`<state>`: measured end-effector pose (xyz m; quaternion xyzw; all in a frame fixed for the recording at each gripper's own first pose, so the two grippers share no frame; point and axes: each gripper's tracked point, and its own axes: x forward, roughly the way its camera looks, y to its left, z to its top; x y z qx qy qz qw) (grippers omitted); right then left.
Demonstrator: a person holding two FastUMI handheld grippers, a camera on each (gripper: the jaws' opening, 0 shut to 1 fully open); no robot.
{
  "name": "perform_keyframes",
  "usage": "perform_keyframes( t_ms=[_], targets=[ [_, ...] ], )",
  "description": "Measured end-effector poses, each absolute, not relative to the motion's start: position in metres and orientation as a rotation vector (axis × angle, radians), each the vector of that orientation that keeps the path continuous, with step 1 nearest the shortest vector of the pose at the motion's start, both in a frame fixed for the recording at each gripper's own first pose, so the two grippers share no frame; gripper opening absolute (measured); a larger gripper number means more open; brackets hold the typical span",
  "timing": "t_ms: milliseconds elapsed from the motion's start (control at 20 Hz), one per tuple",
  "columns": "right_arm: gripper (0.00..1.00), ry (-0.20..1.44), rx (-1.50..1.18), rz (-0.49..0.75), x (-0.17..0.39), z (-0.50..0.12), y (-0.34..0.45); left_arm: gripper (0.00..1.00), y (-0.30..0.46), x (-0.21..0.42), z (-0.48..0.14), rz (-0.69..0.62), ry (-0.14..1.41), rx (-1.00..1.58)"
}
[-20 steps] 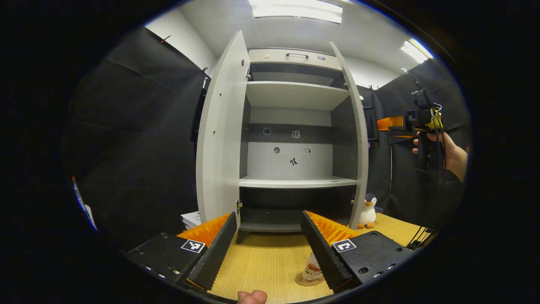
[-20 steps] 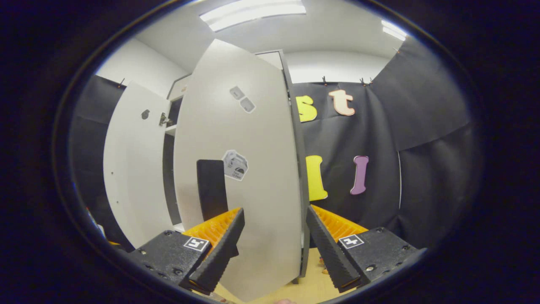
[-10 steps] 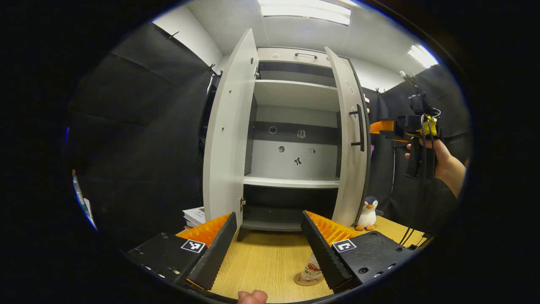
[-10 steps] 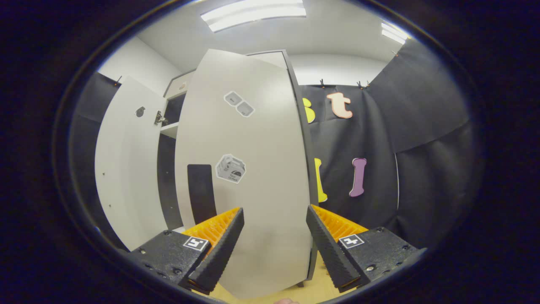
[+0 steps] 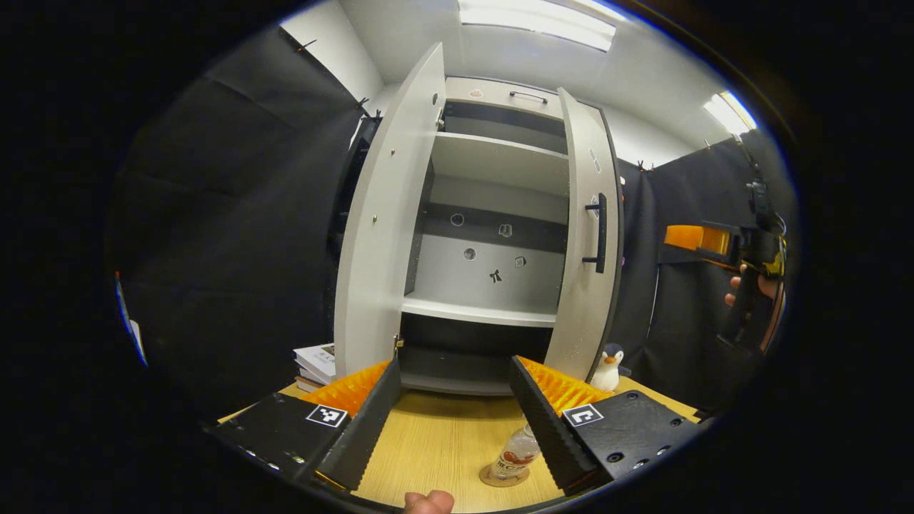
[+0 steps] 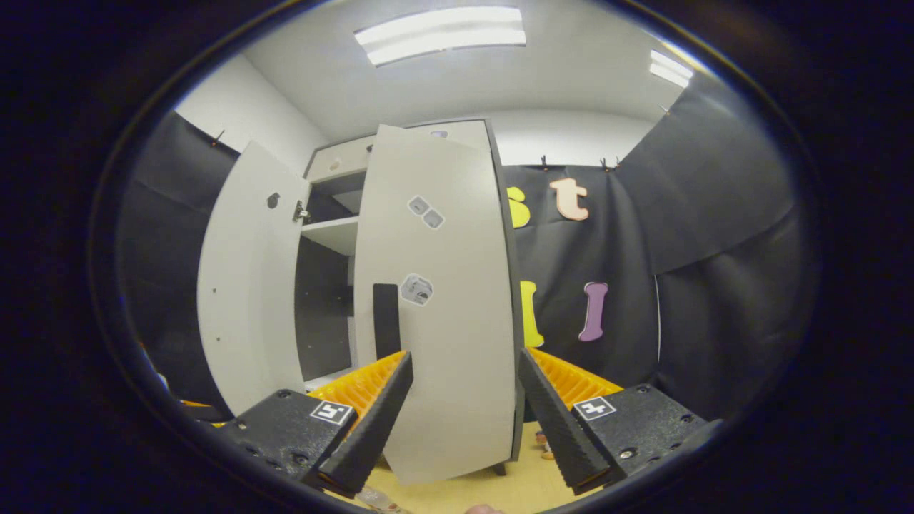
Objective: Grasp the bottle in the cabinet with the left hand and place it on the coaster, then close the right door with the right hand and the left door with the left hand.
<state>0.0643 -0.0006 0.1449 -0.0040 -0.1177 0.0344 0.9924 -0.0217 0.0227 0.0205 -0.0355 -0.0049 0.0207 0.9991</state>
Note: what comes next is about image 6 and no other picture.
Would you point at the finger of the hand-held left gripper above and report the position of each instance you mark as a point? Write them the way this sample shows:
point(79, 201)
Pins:
point(207, 412)

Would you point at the ceiling light panel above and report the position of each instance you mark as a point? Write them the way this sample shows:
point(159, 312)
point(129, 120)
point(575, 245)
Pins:
point(443, 36)
point(671, 68)

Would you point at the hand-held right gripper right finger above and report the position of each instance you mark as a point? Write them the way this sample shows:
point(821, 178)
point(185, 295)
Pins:
point(557, 428)

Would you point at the black backdrop cloth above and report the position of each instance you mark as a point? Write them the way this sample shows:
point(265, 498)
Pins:
point(714, 307)

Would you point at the white cabinet door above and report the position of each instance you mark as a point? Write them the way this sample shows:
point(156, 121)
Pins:
point(457, 343)
point(246, 285)

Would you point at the white and grey cabinet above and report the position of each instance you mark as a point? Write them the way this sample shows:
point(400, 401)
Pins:
point(325, 335)

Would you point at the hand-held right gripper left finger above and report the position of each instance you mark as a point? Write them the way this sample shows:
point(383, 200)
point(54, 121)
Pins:
point(371, 425)

